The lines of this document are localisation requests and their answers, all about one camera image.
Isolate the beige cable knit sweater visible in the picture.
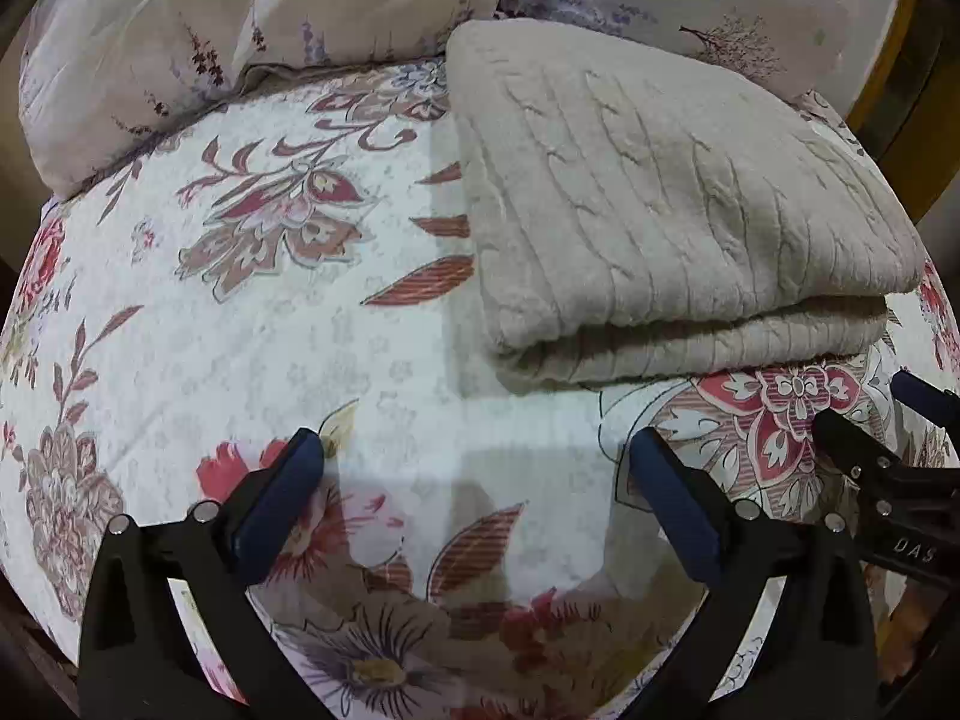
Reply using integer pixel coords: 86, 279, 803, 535
446, 20, 926, 383

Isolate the wooden bed headboard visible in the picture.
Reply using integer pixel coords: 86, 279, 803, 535
846, 0, 958, 221

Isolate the floral bed sheet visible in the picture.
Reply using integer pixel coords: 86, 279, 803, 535
2, 60, 958, 718

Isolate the left lavender print pillow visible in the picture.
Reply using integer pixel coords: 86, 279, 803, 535
20, 0, 498, 197

